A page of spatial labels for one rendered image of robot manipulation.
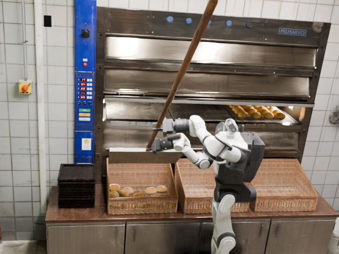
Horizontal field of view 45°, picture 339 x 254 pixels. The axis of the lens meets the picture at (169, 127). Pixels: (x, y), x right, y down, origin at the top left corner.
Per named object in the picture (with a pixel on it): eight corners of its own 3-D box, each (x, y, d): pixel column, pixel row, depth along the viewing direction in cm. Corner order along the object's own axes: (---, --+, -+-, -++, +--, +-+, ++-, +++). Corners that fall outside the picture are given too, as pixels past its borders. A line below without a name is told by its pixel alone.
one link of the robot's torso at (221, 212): (230, 236, 312) (232, 182, 295) (237, 251, 296) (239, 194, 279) (210, 238, 310) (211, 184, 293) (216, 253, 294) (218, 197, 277)
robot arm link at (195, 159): (180, 150, 295) (194, 166, 306) (185, 157, 286) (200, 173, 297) (192, 140, 294) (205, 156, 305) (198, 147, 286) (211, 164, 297)
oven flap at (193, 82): (104, 91, 336) (104, 66, 335) (307, 98, 368) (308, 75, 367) (104, 90, 331) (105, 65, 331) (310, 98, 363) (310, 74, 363)
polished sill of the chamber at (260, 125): (102, 122, 353) (102, 118, 351) (298, 126, 385) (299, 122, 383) (102, 125, 347) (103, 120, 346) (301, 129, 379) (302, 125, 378)
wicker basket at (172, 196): (104, 185, 366) (105, 156, 356) (167, 184, 377) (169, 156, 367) (107, 215, 321) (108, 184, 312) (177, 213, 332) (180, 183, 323)
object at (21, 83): (20, 91, 326) (19, 79, 322) (33, 91, 328) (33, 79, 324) (18, 94, 319) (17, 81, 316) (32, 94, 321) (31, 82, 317)
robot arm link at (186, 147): (174, 133, 289) (184, 145, 296) (172, 143, 283) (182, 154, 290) (181, 131, 285) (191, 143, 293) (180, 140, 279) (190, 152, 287)
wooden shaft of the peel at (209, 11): (219, 2, 133) (218, -5, 134) (210, 2, 132) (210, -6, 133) (151, 147, 292) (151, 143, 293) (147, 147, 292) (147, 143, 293)
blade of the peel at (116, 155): (184, 151, 305) (184, 148, 306) (109, 151, 295) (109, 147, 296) (175, 163, 338) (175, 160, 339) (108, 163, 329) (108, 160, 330)
